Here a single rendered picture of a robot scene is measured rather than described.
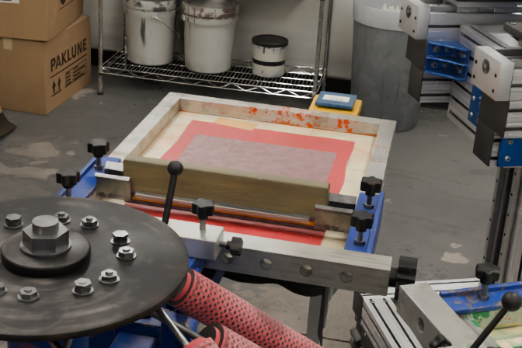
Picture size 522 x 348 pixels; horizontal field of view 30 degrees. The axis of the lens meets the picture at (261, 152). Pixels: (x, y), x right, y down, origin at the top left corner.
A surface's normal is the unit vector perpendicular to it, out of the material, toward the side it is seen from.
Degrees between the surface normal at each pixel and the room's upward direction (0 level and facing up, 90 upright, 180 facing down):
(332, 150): 0
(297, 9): 90
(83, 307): 0
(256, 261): 90
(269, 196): 90
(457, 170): 0
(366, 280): 90
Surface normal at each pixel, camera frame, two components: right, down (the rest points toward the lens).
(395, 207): 0.06, -0.92
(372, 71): -0.52, 0.35
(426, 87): 0.22, 0.38
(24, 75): -0.23, 0.35
